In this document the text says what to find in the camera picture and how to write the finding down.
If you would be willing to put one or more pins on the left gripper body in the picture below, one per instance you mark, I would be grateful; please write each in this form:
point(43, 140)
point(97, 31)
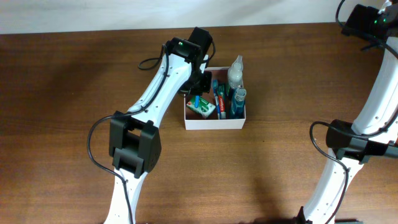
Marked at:
point(194, 85)

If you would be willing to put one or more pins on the blue white toothbrush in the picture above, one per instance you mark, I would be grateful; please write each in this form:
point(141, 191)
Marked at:
point(215, 89)

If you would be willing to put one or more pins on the blue disposable razor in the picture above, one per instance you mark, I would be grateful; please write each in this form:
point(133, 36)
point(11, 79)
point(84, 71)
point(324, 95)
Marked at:
point(197, 98)

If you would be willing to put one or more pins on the green toothpaste tube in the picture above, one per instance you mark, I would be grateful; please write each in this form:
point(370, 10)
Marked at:
point(220, 93)

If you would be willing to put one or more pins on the green soap packet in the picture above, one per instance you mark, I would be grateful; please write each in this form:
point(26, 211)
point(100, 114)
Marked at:
point(205, 108)

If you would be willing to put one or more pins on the clear purple spray bottle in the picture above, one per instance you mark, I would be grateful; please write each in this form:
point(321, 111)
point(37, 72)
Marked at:
point(235, 73)

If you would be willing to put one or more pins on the blue mouthwash bottle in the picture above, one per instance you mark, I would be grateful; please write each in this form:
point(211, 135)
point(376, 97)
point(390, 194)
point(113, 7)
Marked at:
point(237, 103)

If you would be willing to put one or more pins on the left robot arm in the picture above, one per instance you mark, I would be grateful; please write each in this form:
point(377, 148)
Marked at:
point(134, 138)

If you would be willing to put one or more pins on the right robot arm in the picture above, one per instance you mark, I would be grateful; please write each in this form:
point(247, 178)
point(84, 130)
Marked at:
point(374, 132)

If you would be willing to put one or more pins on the white cardboard box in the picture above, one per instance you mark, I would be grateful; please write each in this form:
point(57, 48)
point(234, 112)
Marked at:
point(195, 121)

